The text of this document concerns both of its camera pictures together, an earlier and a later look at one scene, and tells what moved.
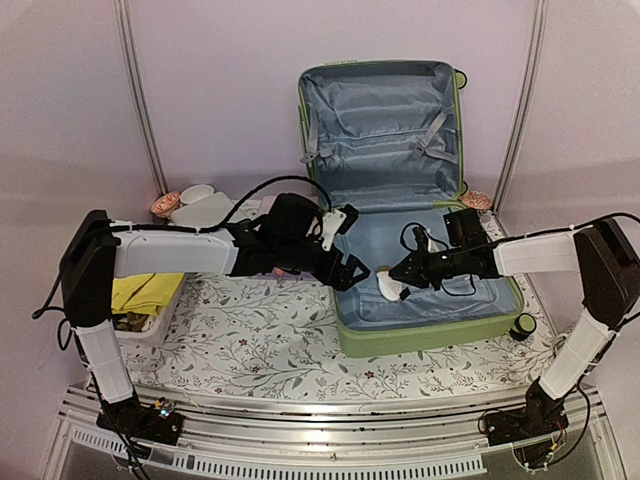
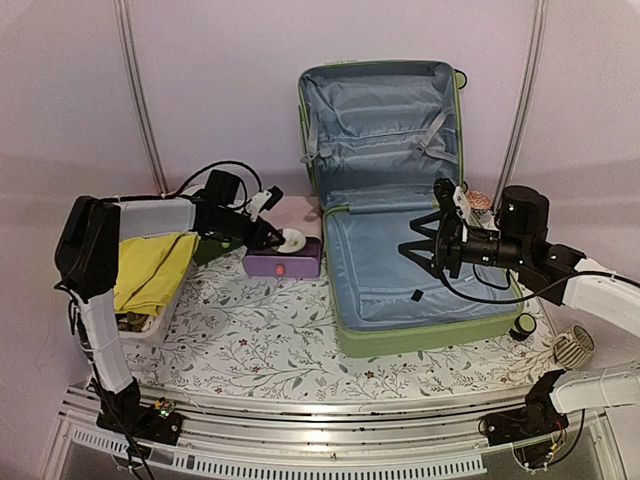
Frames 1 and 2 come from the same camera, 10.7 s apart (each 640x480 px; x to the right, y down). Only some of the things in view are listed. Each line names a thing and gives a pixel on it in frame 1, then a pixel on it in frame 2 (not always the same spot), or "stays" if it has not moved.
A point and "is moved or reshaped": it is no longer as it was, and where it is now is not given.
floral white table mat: x=281 y=336 stays
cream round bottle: x=389 y=287 is moved or reshaped
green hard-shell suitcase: x=386 y=137 stays
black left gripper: x=343 y=281 → x=258 y=238
